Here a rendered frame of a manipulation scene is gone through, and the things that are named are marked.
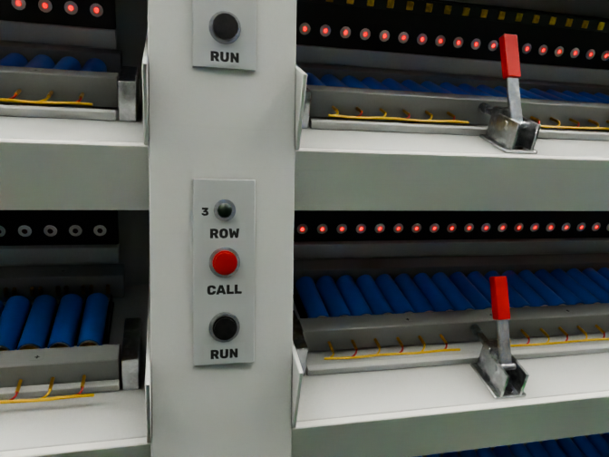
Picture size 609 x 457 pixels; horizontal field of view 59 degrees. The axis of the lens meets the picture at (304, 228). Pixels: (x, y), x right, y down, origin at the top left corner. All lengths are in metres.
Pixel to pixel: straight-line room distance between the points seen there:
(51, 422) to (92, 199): 0.15
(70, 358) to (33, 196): 0.12
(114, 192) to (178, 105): 0.07
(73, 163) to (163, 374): 0.14
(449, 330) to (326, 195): 0.18
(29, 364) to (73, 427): 0.05
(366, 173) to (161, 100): 0.15
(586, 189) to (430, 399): 0.21
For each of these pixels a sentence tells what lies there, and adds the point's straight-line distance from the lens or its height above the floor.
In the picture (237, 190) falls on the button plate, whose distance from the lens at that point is 0.35.
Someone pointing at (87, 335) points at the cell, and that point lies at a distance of 0.45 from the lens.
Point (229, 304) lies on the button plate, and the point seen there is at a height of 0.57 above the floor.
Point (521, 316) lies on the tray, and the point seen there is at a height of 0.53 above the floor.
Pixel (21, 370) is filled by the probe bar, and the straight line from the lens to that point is 0.43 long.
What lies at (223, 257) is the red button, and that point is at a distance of 0.35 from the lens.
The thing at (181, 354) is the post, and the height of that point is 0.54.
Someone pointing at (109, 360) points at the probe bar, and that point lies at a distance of 0.42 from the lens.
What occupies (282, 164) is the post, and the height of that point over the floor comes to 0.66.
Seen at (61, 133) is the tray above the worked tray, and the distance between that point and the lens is 0.38.
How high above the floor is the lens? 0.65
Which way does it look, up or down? 4 degrees down
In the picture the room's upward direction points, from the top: 1 degrees clockwise
